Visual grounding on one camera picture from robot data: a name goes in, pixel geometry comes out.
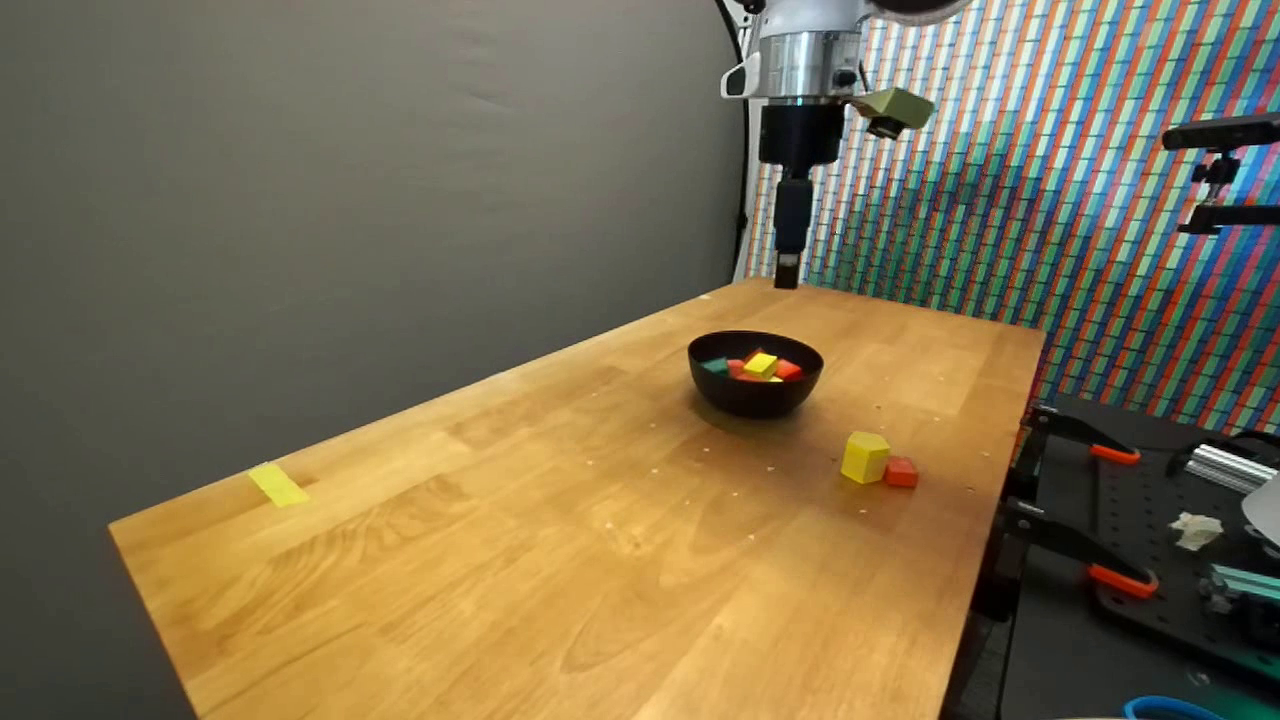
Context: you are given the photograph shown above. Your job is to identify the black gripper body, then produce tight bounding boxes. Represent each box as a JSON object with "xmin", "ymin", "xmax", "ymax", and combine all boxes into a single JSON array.
[{"xmin": 757, "ymin": 99, "xmax": 848, "ymax": 185}]

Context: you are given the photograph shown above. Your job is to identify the yellow hexagonal block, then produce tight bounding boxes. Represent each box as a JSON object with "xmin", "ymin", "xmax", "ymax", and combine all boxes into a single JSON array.
[{"xmin": 838, "ymin": 430, "xmax": 895, "ymax": 490}]

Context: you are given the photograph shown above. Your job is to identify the black bowl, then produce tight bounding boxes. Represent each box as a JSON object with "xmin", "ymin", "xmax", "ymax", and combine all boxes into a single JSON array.
[{"xmin": 683, "ymin": 328, "xmax": 827, "ymax": 424}]

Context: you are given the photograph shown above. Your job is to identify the multicoloured striped panel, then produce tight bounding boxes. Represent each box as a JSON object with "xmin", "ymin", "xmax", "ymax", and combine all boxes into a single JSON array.
[{"xmin": 733, "ymin": 0, "xmax": 1280, "ymax": 438}]

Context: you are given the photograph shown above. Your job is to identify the white ribbed bar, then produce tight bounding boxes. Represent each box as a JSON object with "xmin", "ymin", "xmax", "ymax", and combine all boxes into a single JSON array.
[{"xmin": 1180, "ymin": 439, "xmax": 1280, "ymax": 496}]

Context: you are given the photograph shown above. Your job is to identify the white crumpled object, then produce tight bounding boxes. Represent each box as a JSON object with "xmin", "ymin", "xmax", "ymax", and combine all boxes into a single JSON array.
[{"xmin": 1167, "ymin": 507, "xmax": 1229, "ymax": 556}]

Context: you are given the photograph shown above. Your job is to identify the grey fabric backdrop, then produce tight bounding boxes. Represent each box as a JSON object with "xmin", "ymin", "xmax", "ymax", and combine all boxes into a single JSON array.
[{"xmin": 0, "ymin": 0, "xmax": 751, "ymax": 720}]

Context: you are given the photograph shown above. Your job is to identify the black pegboard cart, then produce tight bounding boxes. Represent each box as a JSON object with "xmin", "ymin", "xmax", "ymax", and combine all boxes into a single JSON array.
[{"xmin": 951, "ymin": 392, "xmax": 1280, "ymax": 720}]

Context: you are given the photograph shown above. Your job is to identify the light grey disc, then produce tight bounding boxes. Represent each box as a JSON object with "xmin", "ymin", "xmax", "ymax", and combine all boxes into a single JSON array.
[{"xmin": 1235, "ymin": 477, "xmax": 1280, "ymax": 554}]

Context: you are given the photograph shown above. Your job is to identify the teal bar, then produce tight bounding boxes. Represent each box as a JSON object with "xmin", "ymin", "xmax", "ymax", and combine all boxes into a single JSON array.
[{"xmin": 1203, "ymin": 560, "xmax": 1280, "ymax": 615}]

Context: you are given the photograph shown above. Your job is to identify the tan wrist camera box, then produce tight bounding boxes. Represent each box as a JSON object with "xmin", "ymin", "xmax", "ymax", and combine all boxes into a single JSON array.
[{"xmin": 851, "ymin": 84, "xmax": 939, "ymax": 139}]

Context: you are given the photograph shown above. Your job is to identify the black clamp orange handle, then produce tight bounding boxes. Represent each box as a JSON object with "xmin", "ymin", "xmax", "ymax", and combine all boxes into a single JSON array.
[
  {"xmin": 1026, "ymin": 399, "xmax": 1150, "ymax": 471},
  {"xmin": 1003, "ymin": 496, "xmax": 1159, "ymax": 605}
]

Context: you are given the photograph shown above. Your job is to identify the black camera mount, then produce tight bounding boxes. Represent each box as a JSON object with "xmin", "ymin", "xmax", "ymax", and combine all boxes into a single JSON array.
[{"xmin": 1155, "ymin": 111, "xmax": 1280, "ymax": 242}]

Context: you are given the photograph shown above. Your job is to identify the blue handled scissors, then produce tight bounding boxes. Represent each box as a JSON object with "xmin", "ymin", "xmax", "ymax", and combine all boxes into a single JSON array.
[{"xmin": 1121, "ymin": 691, "xmax": 1229, "ymax": 720}]

